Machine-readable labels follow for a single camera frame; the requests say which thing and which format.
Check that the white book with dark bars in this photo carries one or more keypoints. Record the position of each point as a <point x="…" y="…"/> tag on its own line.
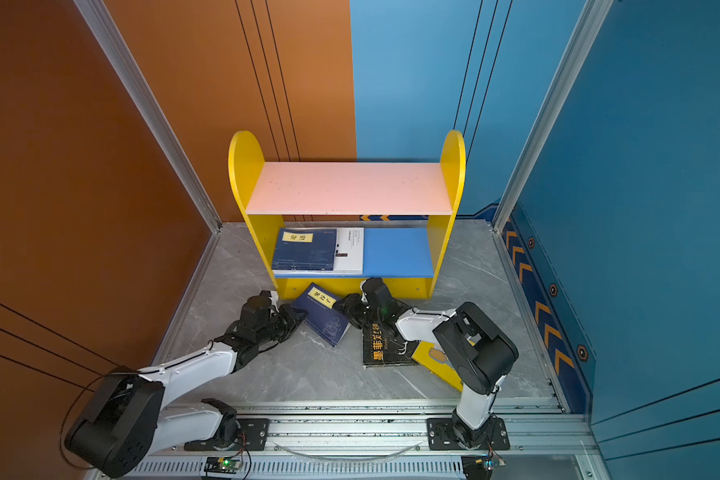
<point x="349" y="255"/>

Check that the yellow cartoon cover book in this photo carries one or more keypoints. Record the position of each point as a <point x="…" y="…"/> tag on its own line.
<point x="434" y="359"/>

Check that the aluminium front rail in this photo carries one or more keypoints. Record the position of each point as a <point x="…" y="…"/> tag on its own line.
<point x="388" y="440"/>

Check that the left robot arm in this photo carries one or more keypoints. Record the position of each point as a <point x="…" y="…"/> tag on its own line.
<point x="132" y="412"/>

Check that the yellow pink blue bookshelf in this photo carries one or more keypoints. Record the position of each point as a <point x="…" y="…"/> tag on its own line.
<point x="416" y="204"/>

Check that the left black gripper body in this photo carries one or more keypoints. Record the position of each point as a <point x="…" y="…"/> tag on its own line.
<point x="280" y="327"/>

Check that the green circuit board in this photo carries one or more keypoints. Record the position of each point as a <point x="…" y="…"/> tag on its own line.
<point x="215" y="466"/>
<point x="481" y="467"/>

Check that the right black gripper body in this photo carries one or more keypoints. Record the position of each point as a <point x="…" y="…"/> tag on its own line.
<point x="361" y="314"/>

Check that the dark blue book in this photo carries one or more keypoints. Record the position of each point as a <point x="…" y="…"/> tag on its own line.
<point x="305" y="250"/>
<point x="329" y="323"/>

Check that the left green circuit board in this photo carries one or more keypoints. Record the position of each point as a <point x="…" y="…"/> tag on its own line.
<point x="215" y="466"/>

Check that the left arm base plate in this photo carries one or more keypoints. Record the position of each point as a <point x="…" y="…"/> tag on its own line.
<point x="249" y="434"/>

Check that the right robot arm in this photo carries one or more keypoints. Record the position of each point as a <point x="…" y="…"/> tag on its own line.
<point x="481" y="354"/>

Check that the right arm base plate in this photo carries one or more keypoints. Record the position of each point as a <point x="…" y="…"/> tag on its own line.
<point x="453" y="434"/>

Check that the right green circuit board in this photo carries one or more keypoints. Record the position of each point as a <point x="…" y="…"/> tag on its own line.
<point x="481" y="467"/>

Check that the black book yellow title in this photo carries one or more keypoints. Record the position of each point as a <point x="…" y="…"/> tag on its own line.
<point x="380" y="350"/>

